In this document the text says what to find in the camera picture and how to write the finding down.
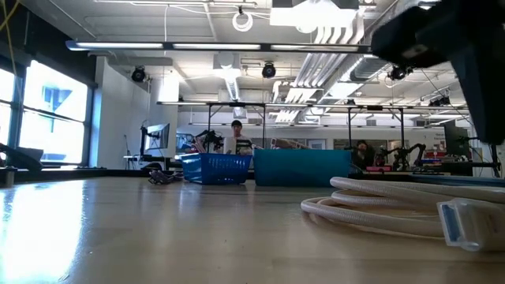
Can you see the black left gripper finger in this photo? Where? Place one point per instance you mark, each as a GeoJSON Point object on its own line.
{"type": "Point", "coordinates": [16, 158]}

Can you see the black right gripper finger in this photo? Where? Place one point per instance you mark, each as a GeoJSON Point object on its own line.
{"type": "Point", "coordinates": [487, 98]}

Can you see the black background robot arm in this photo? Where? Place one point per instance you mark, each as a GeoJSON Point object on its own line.
{"type": "Point", "coordinates": [402, 154]}
{"type": "Point", "coordinates": [213, 138]}

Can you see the black background monitor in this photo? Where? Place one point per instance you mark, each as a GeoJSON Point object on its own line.
{"type": "Point", "coordinates": [455, 138]}

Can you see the black background stand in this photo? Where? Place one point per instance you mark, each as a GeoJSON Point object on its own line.
{"type": "Point", "coordinates": [493, 161]}

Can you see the person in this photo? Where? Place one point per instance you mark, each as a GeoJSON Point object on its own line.
{"type": "Point", "coordinates": [363, 152]}
{"type": "Point", "coordinates": [236, 126]}

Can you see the white overhead fixture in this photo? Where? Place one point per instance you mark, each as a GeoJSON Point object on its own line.
{"type": "Point", "coordinates": [311, 16]}

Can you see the background computer monitor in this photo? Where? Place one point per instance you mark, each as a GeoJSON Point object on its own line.
{"type": "Point", "coordinates": [158, 136]}

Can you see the large teal plastic bin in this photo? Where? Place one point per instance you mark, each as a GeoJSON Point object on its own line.
{"type": "Point", "coordinates": [300, 167]}

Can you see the small blue plastic bin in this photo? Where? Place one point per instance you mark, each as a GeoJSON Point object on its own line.
{"type": "Point", "coordinates": [217, 169]}

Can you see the black table frame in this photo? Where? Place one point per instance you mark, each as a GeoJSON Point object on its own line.
{"type": "Point", "coordinates": [79, 172]}

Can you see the black overhead camera rig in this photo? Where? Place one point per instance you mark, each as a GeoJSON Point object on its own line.
{"type": "Point", "coordinates": [398, 73]}

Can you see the black ceiling dome camera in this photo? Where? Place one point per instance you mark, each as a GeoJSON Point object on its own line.
{"type": "Point", "coordinates": [138, 74]}
{"type": "Point", "coordinates": [269, 71]}

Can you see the black background workstation frame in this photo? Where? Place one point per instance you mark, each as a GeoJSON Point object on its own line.
{"type": "Point", "coordinates": [236, 104]}

